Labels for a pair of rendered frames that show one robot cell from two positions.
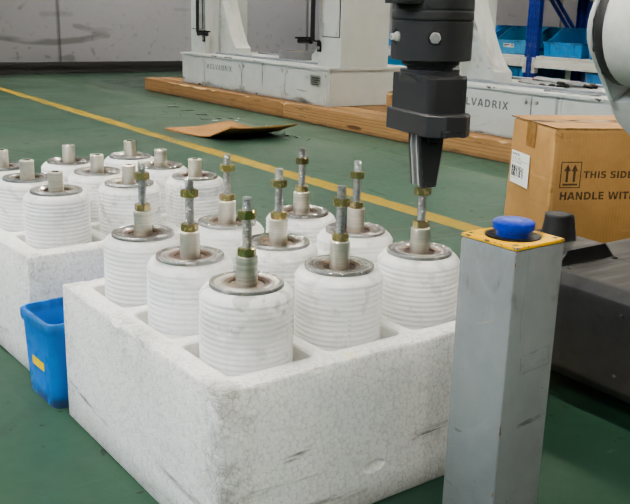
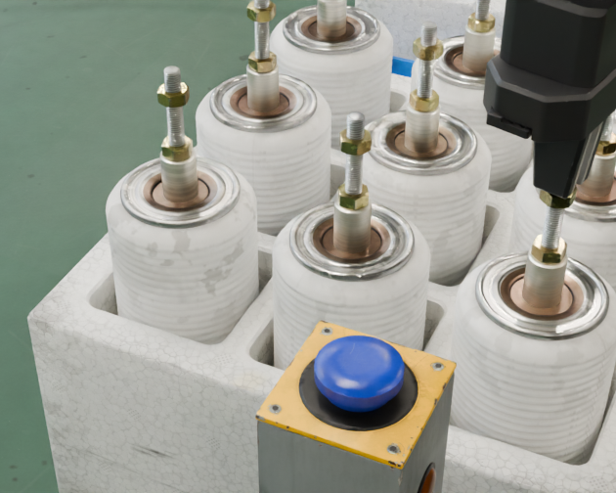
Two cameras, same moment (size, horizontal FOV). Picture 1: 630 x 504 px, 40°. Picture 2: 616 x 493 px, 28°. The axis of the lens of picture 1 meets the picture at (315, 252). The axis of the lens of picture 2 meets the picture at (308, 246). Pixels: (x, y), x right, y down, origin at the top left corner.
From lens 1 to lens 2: 0.82 m
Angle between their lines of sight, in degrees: 58
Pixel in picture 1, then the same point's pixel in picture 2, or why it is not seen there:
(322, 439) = (193, 459)
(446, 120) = (497, 90)
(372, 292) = (335, 314)
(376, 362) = not seen: hidden behind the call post
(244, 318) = (113, 240)
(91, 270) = (445, 32)
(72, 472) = not seen: hidden behind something
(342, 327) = (286, 335)
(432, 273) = (484, 347)
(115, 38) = not seen: outside the picture
